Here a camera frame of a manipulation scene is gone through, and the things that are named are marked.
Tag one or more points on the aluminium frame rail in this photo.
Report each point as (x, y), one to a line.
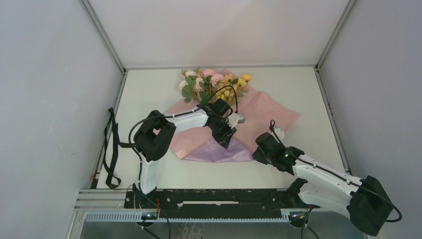
(309, 194)

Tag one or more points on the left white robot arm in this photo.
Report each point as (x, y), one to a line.
(151, 137)

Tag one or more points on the pink rose stem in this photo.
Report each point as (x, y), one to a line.
(213, 80)

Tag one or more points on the yellow rose stem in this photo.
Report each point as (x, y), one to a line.
(233, 86)

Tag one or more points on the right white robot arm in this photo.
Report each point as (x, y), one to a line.
(368, 220)

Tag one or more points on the white slotted cable duct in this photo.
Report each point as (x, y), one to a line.
(155, 217)

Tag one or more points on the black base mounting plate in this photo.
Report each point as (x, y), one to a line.
(216, 202)

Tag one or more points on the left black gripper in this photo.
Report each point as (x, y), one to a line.
(224, 139)

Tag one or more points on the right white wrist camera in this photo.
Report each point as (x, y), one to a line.
(278, 133)

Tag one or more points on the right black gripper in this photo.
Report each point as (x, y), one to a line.
(257, 156)

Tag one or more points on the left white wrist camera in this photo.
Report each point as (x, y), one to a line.
(235, 119)

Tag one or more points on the white rose stem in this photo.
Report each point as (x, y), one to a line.
(188, 85)

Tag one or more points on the pink wrapping paper sheet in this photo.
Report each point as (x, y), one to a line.
(258, 109)

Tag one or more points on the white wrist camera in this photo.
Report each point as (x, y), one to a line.
(235, 119)
(278, 133)

